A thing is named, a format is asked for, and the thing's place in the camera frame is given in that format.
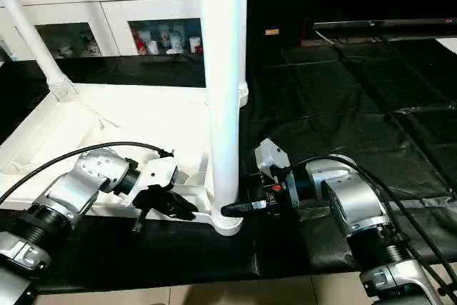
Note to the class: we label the black work mat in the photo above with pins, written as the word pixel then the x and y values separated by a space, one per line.
pixel 214 255

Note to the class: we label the small yellow label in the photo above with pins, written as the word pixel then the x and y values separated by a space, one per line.
pixel 272 32

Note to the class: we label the red bottle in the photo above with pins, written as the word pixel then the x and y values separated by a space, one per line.
pixel 139 41

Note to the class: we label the dark metal rail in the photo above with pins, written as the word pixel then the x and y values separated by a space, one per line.
pixel 385 25

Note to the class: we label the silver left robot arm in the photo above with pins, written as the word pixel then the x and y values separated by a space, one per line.
pixel 64 205

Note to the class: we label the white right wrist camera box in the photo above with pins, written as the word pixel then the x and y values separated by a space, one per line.
pixel 273 156

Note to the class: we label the white glass-door cabinet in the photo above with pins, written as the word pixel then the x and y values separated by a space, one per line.
pixel 86 12

